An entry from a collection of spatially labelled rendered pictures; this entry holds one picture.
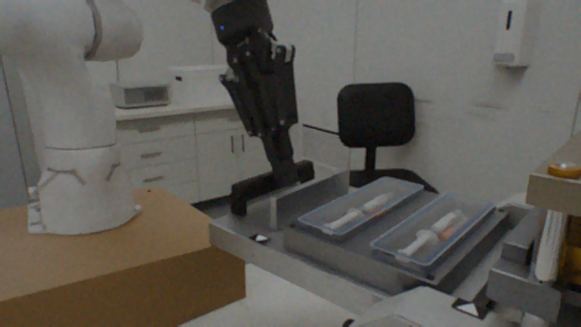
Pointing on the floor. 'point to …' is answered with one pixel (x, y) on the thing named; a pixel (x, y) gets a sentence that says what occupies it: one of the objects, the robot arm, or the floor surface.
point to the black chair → (377, 127)
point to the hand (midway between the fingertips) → (281, 159)
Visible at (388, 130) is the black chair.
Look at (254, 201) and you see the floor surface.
